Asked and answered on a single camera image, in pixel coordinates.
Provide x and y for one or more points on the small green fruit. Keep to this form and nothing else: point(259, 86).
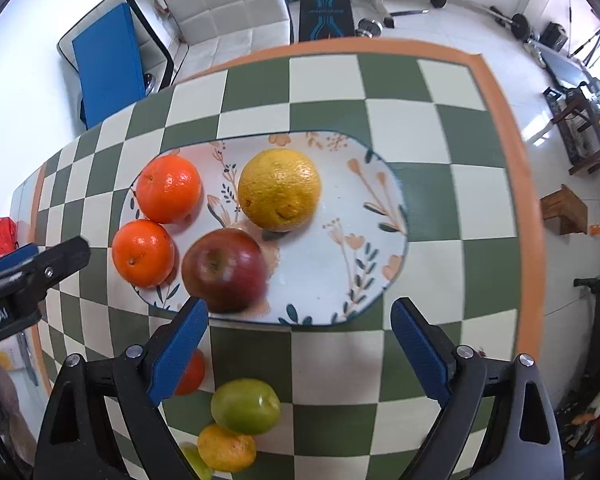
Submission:
point(199, 462)

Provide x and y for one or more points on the white padded chair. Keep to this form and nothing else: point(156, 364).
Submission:
point(220, 5)

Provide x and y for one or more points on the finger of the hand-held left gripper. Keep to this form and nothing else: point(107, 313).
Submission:
point(62, 260)
point(12, 257)

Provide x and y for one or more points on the bright orange mandarin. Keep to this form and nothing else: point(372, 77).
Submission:
point(169, 189)
point(143, 253)

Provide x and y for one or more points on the black blue weight bench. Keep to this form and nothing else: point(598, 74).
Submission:
point(325, 10)

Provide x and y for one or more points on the small wooden stool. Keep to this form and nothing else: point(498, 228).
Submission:
point(562, 207)

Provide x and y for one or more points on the dark wooden media stand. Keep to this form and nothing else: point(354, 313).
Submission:
point(582, 130)

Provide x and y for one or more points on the green white checkered tablecloth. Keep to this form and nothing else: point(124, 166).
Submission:
point(445, 210)

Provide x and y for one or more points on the chrome dumbbell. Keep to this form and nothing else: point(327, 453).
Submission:
point(370, 27)

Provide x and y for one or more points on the large yellow orange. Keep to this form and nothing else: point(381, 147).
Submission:
point(279, 190)

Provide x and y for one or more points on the green apple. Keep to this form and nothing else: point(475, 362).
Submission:
point(245, 406)

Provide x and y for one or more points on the black barbell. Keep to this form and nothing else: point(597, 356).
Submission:
point(519, 26)

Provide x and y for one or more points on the yellow-orange mandarin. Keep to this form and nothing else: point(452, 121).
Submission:
point(226, 447)

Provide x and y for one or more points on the black speaker box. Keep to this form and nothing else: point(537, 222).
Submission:
point(554, 36)

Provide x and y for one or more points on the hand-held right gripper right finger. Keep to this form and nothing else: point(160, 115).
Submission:
point(421, 357)

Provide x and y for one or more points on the small orange mandarin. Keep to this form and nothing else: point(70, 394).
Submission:
point(194, 375)

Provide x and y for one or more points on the floral oval plate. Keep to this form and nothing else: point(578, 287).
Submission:
point(325, 260)

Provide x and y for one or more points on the red apple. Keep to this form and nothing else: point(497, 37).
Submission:
point(225, 270)

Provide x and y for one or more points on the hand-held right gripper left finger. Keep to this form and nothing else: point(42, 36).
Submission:
point(179, 355)

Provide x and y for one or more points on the blue black cushioned chair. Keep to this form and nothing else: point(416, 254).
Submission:
point(110, 55)

